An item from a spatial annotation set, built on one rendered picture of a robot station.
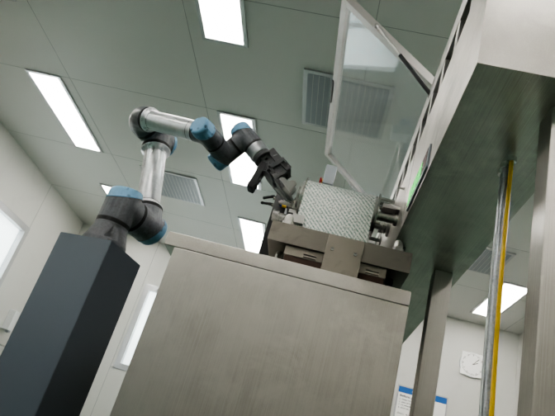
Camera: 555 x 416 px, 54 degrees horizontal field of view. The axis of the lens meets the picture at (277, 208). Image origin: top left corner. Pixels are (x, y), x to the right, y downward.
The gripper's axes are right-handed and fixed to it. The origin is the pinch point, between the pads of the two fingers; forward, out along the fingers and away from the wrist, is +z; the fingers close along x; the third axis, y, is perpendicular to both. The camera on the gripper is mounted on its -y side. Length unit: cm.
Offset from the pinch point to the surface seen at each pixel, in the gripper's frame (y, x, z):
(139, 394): -68, -32, 35
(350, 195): 16.0, -6.1, 12.6
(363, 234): 10.7, -6.5, 26.2
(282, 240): -16.6, -26.1, 19.8
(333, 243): -6.1, -28.2, 29.4
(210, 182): 41, 321, -195
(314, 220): 0.5, -6.4, 13.3
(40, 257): -165, 487, -316
